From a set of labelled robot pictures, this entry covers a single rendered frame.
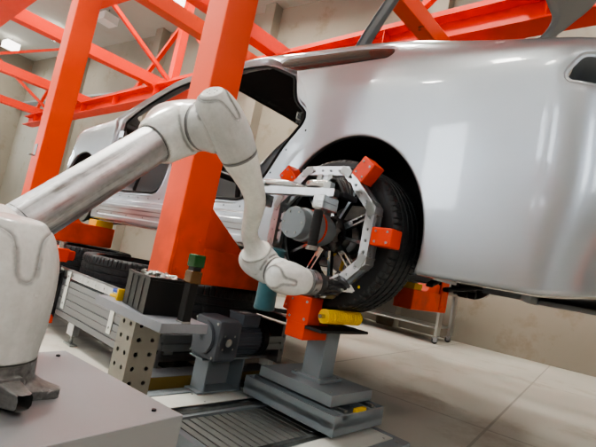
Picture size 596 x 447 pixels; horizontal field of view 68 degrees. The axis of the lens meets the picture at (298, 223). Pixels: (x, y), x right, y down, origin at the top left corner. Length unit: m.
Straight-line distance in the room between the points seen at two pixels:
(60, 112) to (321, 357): 2.69
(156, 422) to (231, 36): 1.71
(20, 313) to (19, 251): 0.09
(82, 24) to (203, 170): 2.24
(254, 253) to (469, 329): 6.26
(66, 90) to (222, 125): 2.79
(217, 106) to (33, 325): 0.61
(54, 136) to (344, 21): 7.58
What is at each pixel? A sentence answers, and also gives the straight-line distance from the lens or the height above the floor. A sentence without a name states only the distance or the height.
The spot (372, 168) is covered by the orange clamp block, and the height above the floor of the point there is 1.11.
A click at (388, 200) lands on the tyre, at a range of 1.77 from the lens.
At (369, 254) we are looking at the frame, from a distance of 1.69.
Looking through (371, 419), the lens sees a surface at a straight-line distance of 2.01.
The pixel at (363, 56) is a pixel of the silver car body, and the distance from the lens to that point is 2.29.
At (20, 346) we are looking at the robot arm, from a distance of 0.80.
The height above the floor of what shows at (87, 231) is 0.63.
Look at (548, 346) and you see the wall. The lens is 7.37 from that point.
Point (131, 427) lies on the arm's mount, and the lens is 0.78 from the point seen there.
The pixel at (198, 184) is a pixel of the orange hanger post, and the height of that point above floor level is 0.94.
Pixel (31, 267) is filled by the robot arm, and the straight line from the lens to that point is 0.78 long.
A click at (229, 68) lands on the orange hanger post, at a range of 2.11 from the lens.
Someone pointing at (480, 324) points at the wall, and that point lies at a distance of 7.48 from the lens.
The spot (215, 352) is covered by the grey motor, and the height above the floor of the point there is 0.28.
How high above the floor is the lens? 0.69
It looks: 5 degrees up
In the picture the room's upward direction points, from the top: 11 degrees clockwise
